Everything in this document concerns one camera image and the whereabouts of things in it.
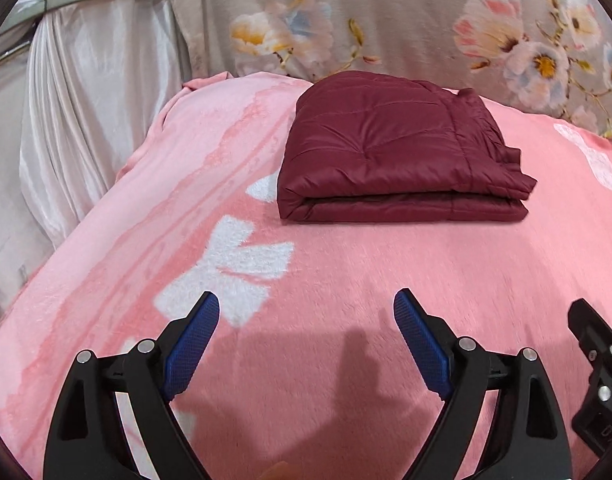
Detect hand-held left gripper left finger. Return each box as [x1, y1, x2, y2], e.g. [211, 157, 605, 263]
[43, 291, 221, 480]

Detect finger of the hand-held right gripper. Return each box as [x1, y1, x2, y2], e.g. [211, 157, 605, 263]
[567, 298, 612, 401]

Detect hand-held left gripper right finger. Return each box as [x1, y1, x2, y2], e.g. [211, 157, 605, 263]
[393, 287, 572, 480]

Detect maroon puffer jacket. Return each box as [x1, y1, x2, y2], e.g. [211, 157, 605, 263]
[277, 71, 538, 223]

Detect pink fleece blanket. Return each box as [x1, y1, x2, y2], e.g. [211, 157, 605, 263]
[0, 72, 612, 480]

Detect white satin curtain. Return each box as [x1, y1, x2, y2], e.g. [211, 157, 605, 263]
[0, 0, 187, 321]

